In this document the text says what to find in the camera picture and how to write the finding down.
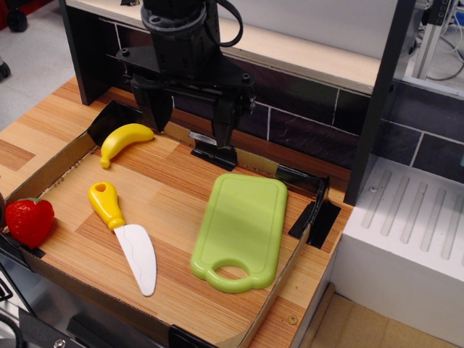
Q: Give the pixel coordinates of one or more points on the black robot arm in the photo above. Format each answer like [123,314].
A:
[174,5]

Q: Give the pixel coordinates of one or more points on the black caster wheel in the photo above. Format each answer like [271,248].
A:
[17,21]

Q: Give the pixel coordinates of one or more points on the red toy strawberry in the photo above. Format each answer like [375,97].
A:
[29,220]

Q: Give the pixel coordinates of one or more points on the yellow toy banana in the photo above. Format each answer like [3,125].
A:
[122,137]

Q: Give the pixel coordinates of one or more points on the white toy sink drainboard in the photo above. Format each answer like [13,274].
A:
[401,251]

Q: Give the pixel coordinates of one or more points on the green plastic cutting board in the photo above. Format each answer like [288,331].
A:
[239,239]

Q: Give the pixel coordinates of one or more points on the yellow handled white toy knife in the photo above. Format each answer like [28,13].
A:
[134,240]

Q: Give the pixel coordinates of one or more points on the cardboard fence with black tape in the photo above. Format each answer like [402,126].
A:
[79,277]

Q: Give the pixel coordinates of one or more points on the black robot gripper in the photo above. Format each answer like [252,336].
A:
[185,57]

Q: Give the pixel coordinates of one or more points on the dark grey shelf frame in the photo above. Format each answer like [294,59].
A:
[314,122]

